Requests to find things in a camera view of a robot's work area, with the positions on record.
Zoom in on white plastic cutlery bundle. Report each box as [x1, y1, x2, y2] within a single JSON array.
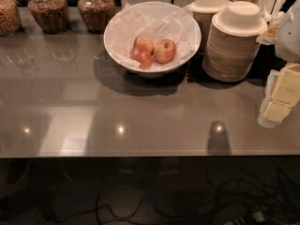
[[230, 0, 286, 45]]

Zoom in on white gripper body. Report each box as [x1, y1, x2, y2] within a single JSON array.
[[275, 0, 300, 63]]

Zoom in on red apple with sticker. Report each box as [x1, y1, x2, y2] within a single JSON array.
[[129, 46, 153, 70]]

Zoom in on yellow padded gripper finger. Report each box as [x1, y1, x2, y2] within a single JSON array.
[[258, 63, 300, 128]]

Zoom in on red yellow apple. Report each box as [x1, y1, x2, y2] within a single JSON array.
[[134, 36, 154, 53], [154, 39, 176, 64]]

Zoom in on red yellow apple top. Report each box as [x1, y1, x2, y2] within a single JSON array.
[[134, 36, 154, 53]]

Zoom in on glass jar middle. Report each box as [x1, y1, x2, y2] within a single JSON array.
[[27, 0, 69, 34]]

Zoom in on glass jar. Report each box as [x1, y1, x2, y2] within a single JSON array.
[[0, 0, 22, 37], [27, 0, 69, 34], [77, 0, 115, 34]]

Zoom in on glass jar left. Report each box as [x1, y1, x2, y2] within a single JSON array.
[[0, 0, 22, 37]]

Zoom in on white ceramic bowl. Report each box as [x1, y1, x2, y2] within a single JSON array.
[[103, 1, 203, 80]]

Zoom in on glass jar right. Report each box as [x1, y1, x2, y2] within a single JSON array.
[[77, 0, 115, 34]]

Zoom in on black cables on floor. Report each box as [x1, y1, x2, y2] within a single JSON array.
[[62, 162, 300, 225]]

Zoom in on rear stack of paper bowls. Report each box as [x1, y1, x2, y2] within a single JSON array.
[[185, 0, 230, 53]]

